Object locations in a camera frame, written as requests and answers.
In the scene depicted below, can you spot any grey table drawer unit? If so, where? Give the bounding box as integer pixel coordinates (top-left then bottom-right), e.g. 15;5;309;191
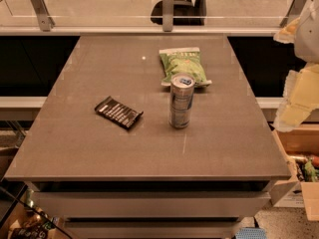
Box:
26;180;277;239

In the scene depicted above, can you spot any cardboard box with items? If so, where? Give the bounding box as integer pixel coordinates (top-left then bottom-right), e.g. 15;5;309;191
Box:
270;123;319;221

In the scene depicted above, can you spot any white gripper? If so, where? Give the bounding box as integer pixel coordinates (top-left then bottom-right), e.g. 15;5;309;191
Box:
273;0;319;132

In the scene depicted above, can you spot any blue mesh object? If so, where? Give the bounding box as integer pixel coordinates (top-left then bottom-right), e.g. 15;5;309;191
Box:
235;228;267;239

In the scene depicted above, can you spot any metal railing post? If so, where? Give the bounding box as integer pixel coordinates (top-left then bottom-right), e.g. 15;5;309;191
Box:
30;0;55;32
280;0;307;28
162;0;173;32

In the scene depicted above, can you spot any green chips bag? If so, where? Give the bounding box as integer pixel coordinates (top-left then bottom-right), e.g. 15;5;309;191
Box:
159;47;211;88

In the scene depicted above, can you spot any silver redbull can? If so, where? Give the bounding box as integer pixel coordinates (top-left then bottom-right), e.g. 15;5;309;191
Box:
169;73;194;128

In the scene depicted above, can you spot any black office chair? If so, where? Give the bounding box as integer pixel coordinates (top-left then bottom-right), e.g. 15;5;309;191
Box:
151;0;206;26

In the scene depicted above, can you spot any box of snacks lower left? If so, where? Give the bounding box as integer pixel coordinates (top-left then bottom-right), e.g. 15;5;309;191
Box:
0;186;75;239

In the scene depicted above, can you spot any left metal railing post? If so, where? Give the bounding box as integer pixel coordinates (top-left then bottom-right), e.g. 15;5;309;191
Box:
30;0;55;32

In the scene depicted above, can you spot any middle metal railing post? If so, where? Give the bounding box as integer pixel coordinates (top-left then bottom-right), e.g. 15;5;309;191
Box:
162;0;173;32

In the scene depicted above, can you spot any black snack bar wrapper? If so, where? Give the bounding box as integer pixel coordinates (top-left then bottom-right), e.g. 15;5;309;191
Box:
95;96;143;129

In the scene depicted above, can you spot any right metal railing post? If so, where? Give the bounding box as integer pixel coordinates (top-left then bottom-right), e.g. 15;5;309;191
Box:
280;0;307;28

